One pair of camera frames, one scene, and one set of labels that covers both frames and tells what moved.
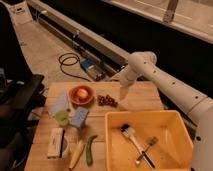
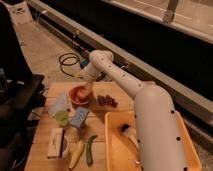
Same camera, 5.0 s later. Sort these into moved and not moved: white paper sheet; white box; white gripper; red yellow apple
Moved: white gripper
Not moved: white box; white paper sheet; red yellow apple
